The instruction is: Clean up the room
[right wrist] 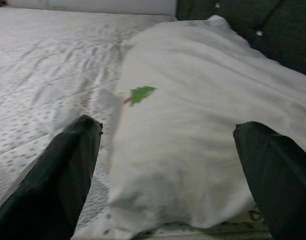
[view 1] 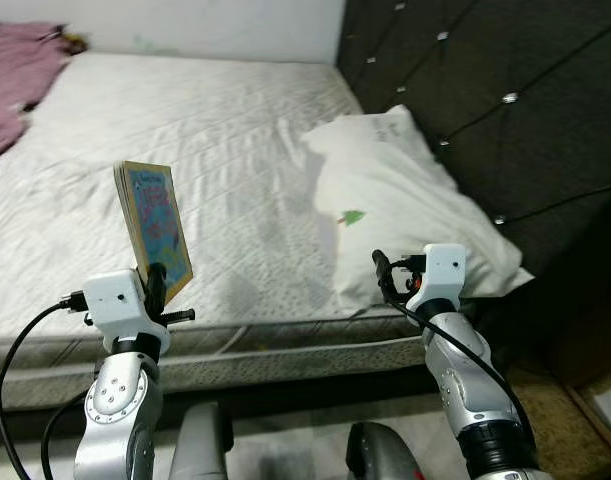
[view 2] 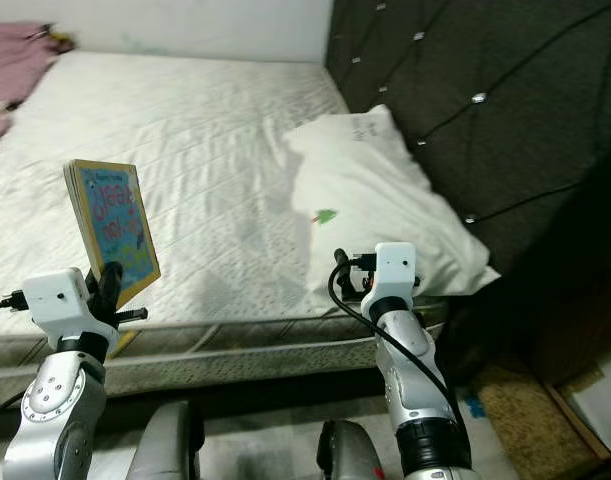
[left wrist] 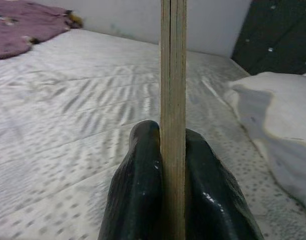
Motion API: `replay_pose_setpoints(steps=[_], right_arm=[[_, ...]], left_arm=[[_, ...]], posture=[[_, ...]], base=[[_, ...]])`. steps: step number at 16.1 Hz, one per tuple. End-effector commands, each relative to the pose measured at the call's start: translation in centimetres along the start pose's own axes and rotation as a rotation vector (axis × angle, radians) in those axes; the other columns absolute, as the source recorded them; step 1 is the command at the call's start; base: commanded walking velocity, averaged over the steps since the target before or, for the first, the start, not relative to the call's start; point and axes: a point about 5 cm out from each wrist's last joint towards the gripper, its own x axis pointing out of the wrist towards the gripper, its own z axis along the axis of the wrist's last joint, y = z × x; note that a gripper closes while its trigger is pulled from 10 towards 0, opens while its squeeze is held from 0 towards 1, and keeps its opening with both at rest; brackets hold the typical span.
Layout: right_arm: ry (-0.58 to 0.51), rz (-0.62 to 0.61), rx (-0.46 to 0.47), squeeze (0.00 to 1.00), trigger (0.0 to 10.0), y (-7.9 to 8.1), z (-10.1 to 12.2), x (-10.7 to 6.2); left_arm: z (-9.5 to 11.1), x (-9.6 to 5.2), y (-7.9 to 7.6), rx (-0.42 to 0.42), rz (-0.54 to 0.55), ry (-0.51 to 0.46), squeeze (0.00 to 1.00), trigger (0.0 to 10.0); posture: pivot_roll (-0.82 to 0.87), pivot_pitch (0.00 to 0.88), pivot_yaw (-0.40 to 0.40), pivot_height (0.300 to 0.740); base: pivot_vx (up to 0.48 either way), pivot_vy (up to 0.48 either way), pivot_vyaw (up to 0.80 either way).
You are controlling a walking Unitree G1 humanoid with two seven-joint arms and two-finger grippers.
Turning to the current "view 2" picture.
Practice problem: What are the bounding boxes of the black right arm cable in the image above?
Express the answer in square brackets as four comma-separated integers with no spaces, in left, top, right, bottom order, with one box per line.
[327,264,467,433]

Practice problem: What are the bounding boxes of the dark tufted headboard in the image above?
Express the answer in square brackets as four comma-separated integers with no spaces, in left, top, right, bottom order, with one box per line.
[324,0,611,393]

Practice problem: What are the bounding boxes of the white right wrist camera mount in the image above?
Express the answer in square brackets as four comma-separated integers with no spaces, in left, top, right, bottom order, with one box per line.
[360,241,419,322]

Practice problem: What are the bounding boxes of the brown woven mat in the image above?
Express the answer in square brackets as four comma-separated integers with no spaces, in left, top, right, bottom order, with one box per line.
[464,354,611,480]

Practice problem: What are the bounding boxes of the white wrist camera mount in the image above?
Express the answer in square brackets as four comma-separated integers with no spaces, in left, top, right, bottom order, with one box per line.
[360,241,419,322]
[23,267,117,352]

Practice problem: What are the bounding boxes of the silver robot right leg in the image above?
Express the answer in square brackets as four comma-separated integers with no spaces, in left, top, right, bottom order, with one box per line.
[319,419,387,480]

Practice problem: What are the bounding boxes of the quilted white mattress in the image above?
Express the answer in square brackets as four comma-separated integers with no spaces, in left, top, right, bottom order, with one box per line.
[0,49,478,403]

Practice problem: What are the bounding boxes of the white pillow with tree print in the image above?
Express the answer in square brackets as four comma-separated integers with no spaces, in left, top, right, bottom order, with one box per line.
[284,102,502,299]

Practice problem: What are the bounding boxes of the pink Mickey Mouse blanket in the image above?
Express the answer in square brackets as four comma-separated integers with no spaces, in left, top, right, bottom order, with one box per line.
[0,21,77,147]

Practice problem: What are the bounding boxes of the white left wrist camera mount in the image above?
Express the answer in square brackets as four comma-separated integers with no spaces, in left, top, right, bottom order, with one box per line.
[23,267,117,352]

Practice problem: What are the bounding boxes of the dark bed base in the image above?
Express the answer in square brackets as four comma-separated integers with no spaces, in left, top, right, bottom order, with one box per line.
[0,368,448,433]

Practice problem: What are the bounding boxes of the blue yellow children's book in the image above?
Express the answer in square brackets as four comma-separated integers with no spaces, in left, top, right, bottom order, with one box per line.
[62,157,162,357]

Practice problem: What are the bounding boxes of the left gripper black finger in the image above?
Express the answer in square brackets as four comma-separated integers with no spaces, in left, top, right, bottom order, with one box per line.
[96,261,125,311]

